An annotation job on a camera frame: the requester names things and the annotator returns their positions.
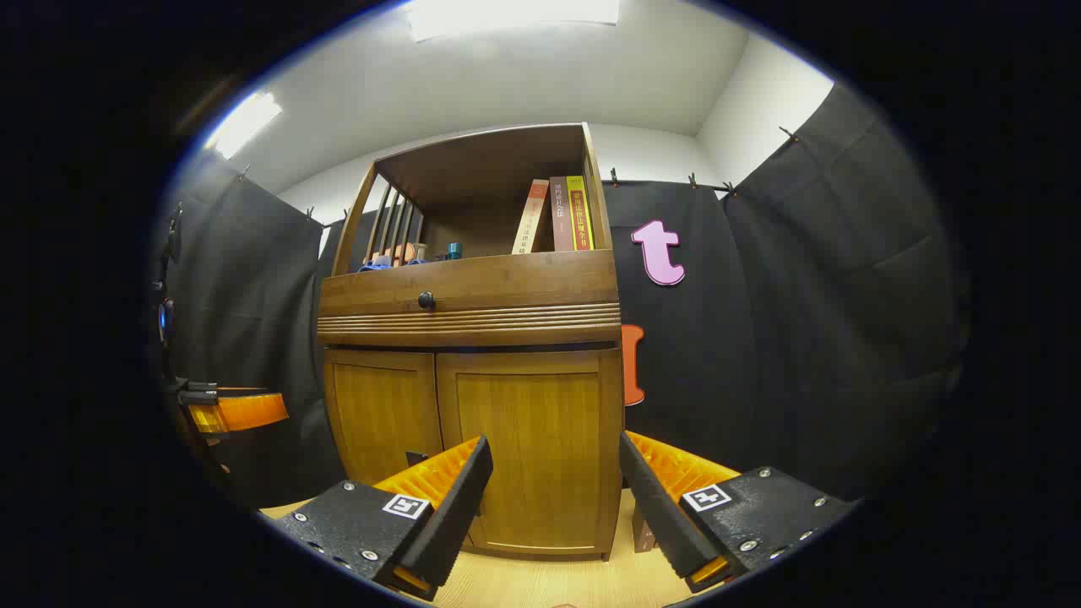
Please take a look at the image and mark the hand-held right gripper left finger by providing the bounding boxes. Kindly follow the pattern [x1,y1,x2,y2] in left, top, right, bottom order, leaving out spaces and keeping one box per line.
[272,435,494,602]

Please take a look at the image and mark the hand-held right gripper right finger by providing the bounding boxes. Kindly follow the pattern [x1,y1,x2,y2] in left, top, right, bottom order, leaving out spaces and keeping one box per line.
[619,431,861,594]

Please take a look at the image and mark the wooden shoe cabinet door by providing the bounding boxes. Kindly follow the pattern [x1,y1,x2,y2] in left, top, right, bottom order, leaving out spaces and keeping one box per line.
[436,349,624,558]
[324,349,444,486]

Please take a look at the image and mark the wooden double-door shoe cabinet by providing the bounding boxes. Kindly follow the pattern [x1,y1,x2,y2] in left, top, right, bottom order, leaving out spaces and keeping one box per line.
[317,122,626,562]

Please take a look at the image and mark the black backdrop cloth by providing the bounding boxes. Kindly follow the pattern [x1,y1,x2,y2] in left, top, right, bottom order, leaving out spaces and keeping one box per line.
[152,80,972,508]

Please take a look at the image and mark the small ceiling light panel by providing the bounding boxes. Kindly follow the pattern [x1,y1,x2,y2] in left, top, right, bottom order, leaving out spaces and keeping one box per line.
[205,91,284,160]

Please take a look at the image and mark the orange and white book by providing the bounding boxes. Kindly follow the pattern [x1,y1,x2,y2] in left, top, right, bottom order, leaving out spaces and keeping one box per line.
[512,179,551,255]

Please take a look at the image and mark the large ceiling light panel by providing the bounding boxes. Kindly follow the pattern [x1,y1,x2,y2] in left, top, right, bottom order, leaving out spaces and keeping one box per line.
[405,0,622,43]

